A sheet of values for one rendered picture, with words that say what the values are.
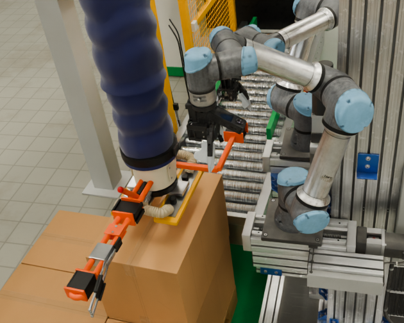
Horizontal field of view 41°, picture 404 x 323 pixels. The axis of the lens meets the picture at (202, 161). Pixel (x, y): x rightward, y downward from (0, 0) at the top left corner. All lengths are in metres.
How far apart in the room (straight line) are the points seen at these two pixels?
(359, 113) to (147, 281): 1.07
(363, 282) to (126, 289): 0.94
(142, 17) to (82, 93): 1.84
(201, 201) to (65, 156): 2.33
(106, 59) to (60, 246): 1.36
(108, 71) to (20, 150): 3.00
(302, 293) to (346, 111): 1.50
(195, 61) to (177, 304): 1.14
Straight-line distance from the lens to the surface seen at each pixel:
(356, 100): 1.60
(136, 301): 2.33
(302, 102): 2.31
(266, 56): 1.60
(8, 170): 4.58
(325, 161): 1.72
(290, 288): 2.93
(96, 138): 3.71
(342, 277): 2.02
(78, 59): 3.46
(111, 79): 1.84
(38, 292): 2.75
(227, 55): 1.44
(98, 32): 1.77
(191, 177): 2.26
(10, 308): 2.74
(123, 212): 1.97
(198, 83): 1.44
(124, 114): 1.92
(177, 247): 2.16
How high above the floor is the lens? 2.50
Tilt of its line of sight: 38 degrees down
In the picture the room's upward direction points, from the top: 9 degrees counter-clockwise
